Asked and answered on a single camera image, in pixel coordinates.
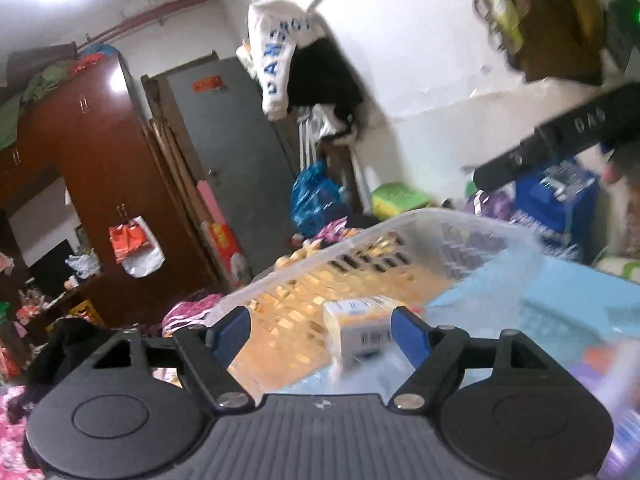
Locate light blue sheet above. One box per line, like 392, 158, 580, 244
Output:
290, 255, 640, 396

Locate green yellow packet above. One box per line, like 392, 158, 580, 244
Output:
474, 0, 532, 57

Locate white red plastic bag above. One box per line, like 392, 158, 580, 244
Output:
108, 216, 166, 279

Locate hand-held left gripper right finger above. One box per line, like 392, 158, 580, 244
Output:
390, 306, 545, 412

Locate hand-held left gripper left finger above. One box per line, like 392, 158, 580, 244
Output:
91, 306, 252, 413

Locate blue white package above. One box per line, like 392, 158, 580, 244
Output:
514, 159, 601, 262

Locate clear plastic basket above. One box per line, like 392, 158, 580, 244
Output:
205, 207, 547, 396

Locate purple packet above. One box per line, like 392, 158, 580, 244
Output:
464, 191, 517, 222

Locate black hanging garment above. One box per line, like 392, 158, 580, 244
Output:
287, 37, 367, 137

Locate red ceiling pipe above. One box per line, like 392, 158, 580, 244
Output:
75, 0, 219, 52

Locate red package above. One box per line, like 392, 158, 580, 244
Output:
206, 221, 249, 287

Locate brown cardboard box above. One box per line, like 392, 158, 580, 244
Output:
504, 0, 610, 87

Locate pink board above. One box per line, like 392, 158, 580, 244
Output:
196, 180, 227, 232

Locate green box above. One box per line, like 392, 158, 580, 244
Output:
371, 182, 434, 219

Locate grey metal door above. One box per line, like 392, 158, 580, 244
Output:
141, 51, 302, 288

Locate black cloth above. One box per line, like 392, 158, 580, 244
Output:
25, 317, 122, 397

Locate white striped garment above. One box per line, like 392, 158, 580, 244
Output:
297, 104, 362, 173

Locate person's right hand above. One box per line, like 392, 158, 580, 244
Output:
601, 137, 640, 187

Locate small white yellow carton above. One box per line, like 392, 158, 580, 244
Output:
322, 297, 418, 370

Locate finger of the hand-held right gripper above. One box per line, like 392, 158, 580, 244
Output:
472, 136, 563, 192

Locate crumpled white bag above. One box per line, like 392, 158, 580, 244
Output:
66, 251, 102, 279

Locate brown wooden wardrobe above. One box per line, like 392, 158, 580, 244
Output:
0, 52, 227, 333

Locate blue plastic bag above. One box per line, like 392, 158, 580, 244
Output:
291, 160, 354, 239

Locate green cloth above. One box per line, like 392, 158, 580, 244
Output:
0, 60, 77, 152

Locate white hoodie blue print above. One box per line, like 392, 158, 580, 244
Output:
246, 0, 327, 122

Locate pile of yellow snack packets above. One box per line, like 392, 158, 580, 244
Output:
274, 216, 403, 273

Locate yellow crate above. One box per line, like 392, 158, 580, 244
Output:
61, 299, 104, 327

